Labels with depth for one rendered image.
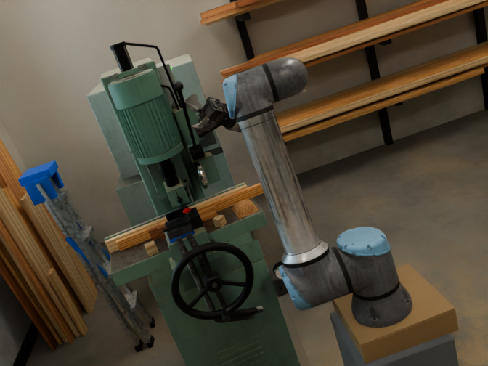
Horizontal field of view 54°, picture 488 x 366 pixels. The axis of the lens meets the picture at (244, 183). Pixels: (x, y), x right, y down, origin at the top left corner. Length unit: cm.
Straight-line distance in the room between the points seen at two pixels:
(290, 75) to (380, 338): 82
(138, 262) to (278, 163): 69
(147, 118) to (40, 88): 256
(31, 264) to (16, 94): 162
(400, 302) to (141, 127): 103
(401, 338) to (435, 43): 342
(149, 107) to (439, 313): 115
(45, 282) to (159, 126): 170
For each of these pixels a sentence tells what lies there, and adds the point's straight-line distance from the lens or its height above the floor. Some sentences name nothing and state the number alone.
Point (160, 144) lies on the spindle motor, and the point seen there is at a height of 126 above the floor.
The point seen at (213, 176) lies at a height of 99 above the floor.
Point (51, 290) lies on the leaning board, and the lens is 320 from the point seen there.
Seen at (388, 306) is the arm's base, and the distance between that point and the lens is 155.
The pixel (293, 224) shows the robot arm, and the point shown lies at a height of 101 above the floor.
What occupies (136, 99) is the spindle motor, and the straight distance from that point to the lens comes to 169.
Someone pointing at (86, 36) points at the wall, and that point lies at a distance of 408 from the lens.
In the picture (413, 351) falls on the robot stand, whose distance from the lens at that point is 159.
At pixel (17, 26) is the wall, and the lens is 419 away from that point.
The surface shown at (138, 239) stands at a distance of 191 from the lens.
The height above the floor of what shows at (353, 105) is 60.
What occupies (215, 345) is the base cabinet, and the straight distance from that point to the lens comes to 201.
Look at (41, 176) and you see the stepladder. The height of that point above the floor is 114.
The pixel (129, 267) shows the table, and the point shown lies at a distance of 179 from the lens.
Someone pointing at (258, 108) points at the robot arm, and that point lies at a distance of 135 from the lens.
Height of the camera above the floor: 166
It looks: 21 degrees down
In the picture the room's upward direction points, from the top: 18 degrees counter-clockwise
